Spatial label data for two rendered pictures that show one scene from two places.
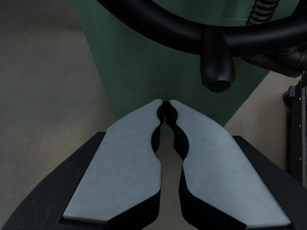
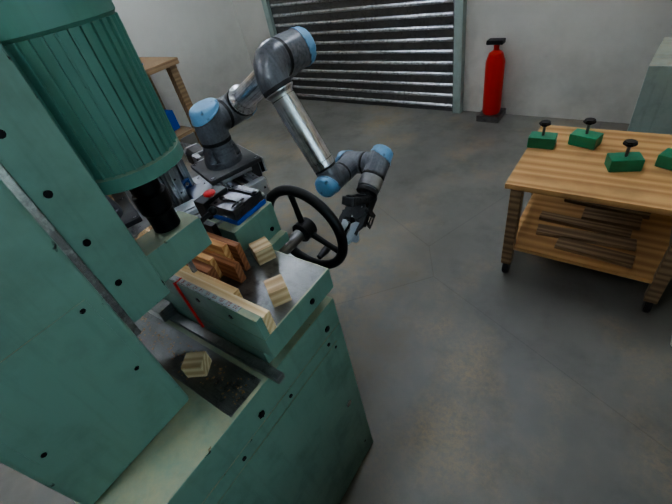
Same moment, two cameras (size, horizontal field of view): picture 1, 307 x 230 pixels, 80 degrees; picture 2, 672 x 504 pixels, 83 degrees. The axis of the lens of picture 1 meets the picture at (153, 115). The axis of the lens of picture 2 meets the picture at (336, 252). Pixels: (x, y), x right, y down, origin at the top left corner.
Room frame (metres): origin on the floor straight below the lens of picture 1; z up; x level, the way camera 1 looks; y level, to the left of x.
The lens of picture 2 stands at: (0.77, 0.58, 1.45)
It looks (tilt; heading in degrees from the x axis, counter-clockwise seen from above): 40 degrees down; 221
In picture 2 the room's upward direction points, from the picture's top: 14 degrees counter-clockwise
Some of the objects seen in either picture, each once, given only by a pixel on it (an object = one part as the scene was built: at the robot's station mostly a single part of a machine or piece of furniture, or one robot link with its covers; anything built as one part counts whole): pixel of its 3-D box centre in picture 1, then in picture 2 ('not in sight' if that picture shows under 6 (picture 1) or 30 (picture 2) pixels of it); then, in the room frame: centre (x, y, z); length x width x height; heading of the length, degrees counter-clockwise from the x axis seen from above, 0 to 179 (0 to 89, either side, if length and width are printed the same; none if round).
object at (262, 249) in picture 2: not in sight; (262, 250); (0.36, 0.00, 0.92); 0.04 x 0.04 x 0.04; 63
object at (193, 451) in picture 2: not in sight; (189, 366); (0.61, -0.08, 0.76); 0.57 x 0.45 x 0.09; 178
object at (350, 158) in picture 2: not in sight; (350, 164); (-0.19, -0.11, 0.83); 0.11 x 0.11 x 0.08; 87
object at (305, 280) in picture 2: not in sight; (223, 258); (0.38, -0.14, 0.87); 0.61 x 0.30 x 0.06; 88
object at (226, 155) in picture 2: not in sight; (220, 149); (-0.10, -0.65, 0.87); 0.15 x 0.15 x 0.10
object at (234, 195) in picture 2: not in sight; (229, 200); (0.29, -0.14, 0.99); 0.13 x 0.11 x 0.06; 88
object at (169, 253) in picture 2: not in sight; (170, 249); (0.51, -0.08, 1.03); 0.14 x 0.07 x 0.09; 178
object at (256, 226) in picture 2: not in sight; (240, 225); (0.30, -0.14, 0.91); 0.15 x 0.14 x 0.09; 88
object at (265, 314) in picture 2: not in sight; (173, 276); (0.51, -0.14, 0.92); 0.60 x 0.02 x 0.05; 88
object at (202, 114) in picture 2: not in sight; (209, 120); (-0.11, -0.65, 0.98); 0.13 x 0.12 x 0.14; 177
